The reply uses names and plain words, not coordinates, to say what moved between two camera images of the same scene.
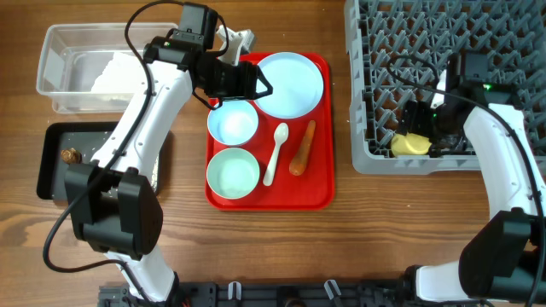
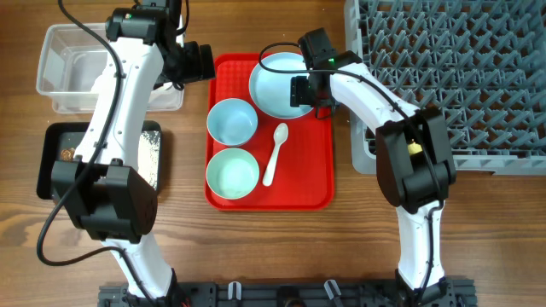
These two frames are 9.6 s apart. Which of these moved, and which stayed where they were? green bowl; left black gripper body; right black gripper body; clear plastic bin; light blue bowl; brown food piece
Moved: left black gripper body; right black gripper body
Stayed: clear plastic bin; brown food piece; green bowl; light blue bowl
